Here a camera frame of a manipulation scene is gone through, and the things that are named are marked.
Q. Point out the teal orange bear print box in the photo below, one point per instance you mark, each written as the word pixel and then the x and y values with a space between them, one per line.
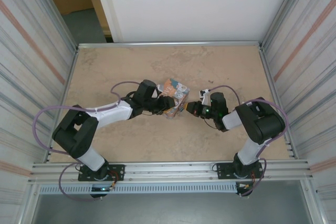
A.
pixel 174 90

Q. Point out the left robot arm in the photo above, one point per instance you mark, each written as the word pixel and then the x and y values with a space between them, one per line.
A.
pixel 115 112

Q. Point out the corrugated metal side panel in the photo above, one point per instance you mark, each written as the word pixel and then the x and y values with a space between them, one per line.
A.
pixel 307 64
pixel 29 64

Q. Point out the aluminium table edge rail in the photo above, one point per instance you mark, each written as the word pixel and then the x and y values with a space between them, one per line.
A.
pixel 168 44

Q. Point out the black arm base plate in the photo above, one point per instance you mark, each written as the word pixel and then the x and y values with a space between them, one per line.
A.
pixel 225 171
pixel 115 172

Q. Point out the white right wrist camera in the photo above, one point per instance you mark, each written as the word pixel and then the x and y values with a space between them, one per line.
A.
pixel 204 95

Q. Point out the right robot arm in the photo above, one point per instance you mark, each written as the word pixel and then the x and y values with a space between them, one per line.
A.
pixel 267 127

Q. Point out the aluminium mounting rail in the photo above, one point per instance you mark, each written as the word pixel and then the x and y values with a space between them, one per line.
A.
pixel 170 169

